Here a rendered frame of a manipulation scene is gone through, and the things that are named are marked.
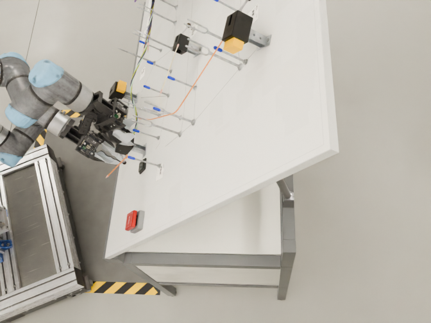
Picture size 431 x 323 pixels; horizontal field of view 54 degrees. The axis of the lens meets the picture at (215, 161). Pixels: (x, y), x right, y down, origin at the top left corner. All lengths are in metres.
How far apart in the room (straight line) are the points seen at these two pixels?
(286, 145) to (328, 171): 1.74
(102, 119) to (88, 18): 2.27
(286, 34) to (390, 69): 2.08
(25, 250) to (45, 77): 1.44
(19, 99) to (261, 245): 0.88
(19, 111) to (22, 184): 1.42
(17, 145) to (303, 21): 1.00
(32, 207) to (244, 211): 1.34
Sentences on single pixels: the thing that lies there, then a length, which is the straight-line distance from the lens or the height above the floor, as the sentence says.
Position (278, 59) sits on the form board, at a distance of 0.87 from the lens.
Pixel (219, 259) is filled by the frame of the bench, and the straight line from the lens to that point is 1.49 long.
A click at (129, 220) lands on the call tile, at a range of 1.25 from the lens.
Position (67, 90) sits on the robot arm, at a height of 1.40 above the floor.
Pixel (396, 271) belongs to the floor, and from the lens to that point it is 2.38.
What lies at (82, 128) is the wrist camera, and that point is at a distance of 1.30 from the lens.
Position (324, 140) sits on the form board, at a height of 1.65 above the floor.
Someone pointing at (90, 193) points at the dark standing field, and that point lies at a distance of 2.63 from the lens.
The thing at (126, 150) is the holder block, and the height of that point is 1.10.
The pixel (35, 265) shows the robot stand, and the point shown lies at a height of 0.21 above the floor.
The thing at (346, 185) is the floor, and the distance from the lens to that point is 2.46.
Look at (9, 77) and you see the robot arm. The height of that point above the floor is 1.41.
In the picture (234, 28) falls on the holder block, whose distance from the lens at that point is 0.88.
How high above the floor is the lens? 2.24
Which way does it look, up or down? 63 degrees down
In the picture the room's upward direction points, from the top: 15 degrees counter-clockwise
